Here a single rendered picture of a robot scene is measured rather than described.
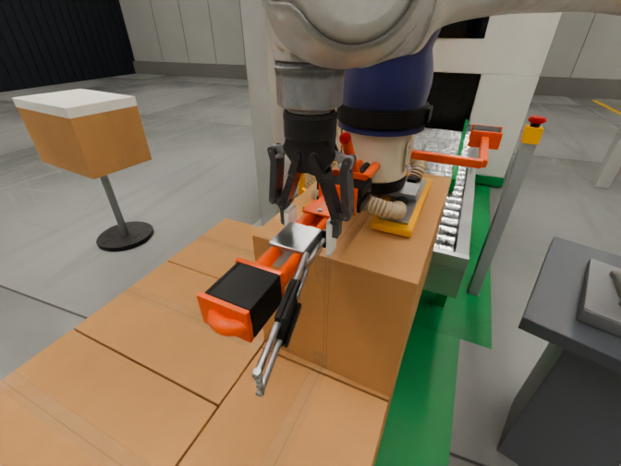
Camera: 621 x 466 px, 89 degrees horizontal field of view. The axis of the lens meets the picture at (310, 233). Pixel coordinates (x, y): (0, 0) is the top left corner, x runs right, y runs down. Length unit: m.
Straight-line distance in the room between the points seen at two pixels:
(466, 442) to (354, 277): 1.05
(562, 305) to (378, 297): 0.55
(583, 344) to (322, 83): 0.84
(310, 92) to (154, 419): 0.85
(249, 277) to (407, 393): 1.31
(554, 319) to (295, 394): 0.69
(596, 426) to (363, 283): 0.89
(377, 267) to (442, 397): 1.07
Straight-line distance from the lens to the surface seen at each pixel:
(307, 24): 0.23
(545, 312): 1.05
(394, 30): 0.23
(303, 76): 0.42
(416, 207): 0.89
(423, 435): 1.57
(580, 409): 1.34
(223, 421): 0.95
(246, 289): 0.40
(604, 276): 1.23
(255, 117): 2.29
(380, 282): 0.69
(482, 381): 1.80
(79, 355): 1.23
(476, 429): 1.66
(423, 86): 0.80
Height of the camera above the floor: 1.37
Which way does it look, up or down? 33 degrees down
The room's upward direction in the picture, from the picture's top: straight up
